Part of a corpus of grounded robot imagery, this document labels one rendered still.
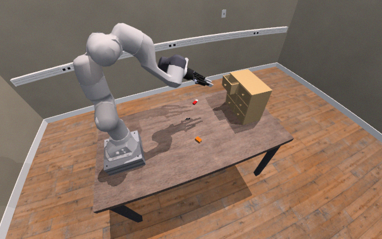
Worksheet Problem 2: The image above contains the brown wooden chest of drawers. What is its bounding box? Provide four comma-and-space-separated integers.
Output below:
230, 69, 272, 125

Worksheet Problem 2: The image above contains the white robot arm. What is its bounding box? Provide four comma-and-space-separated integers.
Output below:
73, 23, 188, 162

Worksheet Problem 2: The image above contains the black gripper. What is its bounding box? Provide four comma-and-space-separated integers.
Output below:
183, 68, 213, 87

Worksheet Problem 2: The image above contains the brown wooden drawer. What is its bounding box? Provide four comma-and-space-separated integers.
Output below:
236, 95, 248, 115
222, 74, 240, 94
234, 105, 245, 124
226, 94, 235, 111
238, 84, 251, 105
230, 93, 237, 102

